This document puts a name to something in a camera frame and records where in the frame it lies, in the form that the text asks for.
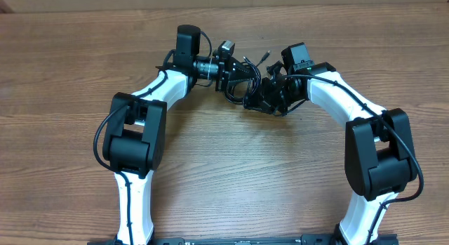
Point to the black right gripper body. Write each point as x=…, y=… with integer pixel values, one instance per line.
x=274, y=88

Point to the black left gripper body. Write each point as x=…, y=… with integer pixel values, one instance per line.
x=222, y=69

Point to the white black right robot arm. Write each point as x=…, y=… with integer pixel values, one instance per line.
x=379, y=156

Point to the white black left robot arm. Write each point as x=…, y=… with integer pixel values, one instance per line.
x=135, y=127

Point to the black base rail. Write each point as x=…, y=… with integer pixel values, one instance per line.
x=242, y=240

